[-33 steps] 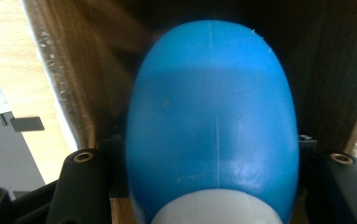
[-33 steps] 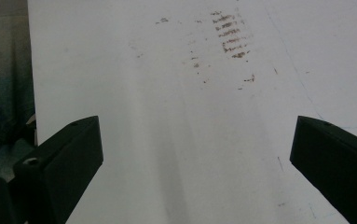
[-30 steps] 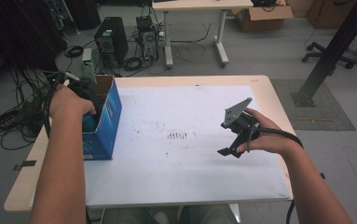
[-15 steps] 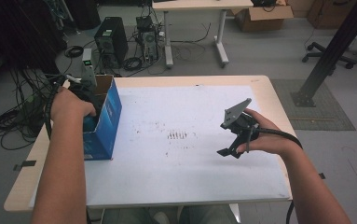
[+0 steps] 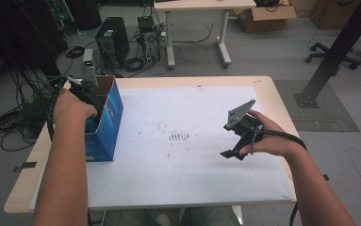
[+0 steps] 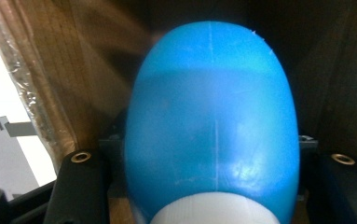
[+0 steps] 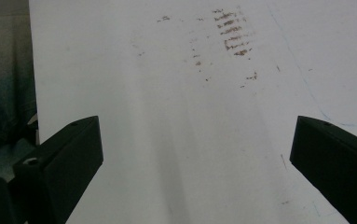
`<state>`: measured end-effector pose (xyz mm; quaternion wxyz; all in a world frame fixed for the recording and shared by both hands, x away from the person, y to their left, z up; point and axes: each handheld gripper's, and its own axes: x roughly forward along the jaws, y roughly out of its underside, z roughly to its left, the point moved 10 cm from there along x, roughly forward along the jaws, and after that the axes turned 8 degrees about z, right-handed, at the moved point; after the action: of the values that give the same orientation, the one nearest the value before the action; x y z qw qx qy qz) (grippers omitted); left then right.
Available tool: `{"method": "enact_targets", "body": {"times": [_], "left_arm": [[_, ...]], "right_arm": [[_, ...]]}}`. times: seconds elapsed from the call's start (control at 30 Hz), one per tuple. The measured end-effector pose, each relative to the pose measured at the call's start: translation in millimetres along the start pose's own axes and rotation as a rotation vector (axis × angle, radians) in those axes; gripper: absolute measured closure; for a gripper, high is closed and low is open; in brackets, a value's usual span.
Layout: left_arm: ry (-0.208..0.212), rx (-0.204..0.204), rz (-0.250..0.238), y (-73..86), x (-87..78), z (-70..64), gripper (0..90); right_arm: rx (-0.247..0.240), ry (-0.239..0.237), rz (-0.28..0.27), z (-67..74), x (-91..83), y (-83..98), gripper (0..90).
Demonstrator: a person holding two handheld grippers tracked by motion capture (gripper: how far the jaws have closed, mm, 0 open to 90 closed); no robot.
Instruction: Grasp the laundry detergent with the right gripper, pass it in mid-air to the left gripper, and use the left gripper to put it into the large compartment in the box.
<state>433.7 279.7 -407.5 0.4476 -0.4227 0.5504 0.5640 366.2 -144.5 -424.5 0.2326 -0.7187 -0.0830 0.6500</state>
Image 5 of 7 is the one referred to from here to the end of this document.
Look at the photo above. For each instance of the white desk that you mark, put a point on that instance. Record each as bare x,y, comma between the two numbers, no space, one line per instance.
200,4

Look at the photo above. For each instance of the open cardboard box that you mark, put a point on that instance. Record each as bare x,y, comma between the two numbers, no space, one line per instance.
264,19

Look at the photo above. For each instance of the black office chair base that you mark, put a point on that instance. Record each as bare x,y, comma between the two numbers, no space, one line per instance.
329,55

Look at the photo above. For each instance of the blue cardboard box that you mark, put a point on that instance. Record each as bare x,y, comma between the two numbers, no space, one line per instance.
109,125

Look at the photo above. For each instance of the white paper sheet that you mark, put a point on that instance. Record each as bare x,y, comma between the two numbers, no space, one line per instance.
184,175

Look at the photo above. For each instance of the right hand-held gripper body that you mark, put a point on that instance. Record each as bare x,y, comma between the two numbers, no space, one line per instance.
239,116

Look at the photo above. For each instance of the person's right hand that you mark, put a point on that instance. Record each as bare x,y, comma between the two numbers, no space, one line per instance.
272,141

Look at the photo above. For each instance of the black metal stand post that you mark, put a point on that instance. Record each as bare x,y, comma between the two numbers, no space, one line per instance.
338,50

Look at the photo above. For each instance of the black computer tower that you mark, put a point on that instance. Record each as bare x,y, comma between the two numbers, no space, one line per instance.
113,36

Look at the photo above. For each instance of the open grey computer case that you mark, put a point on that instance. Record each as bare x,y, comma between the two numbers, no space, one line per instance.
150,39

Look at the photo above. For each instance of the closed cardboard box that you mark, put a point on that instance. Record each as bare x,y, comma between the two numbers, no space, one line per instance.
332,14

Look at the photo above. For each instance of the dark curtain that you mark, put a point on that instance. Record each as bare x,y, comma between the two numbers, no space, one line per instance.
14,28

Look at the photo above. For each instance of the grey floor mat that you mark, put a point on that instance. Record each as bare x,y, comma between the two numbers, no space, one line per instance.
332,121

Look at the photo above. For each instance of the person's left hand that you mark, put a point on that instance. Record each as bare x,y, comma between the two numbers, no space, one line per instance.
71,108

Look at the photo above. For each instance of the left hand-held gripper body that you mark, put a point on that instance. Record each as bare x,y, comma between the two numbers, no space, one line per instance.
89,75

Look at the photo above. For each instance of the black tape strip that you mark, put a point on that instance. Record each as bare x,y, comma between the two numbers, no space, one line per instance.
25,165

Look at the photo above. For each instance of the white table leg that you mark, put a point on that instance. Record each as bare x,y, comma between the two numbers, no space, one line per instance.
237,215

